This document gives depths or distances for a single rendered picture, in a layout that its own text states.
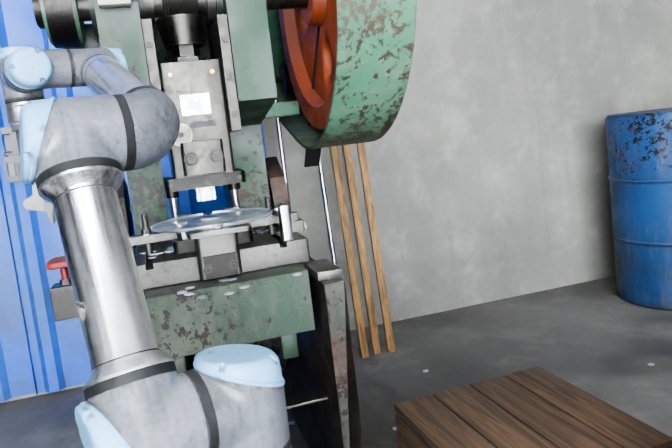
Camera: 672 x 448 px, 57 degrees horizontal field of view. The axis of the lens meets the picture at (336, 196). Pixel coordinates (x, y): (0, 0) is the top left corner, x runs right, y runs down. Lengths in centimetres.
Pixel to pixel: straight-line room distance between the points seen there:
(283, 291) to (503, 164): 200
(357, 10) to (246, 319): 73
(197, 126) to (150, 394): 88
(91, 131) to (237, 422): 44
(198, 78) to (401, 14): 52
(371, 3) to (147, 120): 61
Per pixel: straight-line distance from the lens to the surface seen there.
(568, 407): 142
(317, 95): 183
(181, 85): 158
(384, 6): 138
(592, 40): 361
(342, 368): 150
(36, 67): 130
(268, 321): 149
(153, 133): 95
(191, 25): 163
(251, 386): 85
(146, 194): 183
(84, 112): 94
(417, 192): 306
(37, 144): 92
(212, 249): 149
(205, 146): 154
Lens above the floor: 97
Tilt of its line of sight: 6 degrees down
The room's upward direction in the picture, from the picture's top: 7 degrees counter-clockwise
